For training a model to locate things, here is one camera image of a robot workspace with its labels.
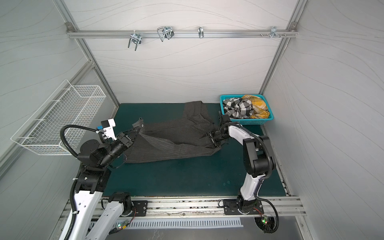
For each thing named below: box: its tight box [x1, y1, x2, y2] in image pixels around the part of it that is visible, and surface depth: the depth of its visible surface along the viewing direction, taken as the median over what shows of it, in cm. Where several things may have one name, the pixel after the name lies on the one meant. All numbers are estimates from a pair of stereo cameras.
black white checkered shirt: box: [223, 97, 253, 119], surface depth 107 cm
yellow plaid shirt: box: [242, 94, 270, 119], surface depth 106 cm
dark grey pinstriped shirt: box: [124, 100, 222, 164], surface depth 101 cm
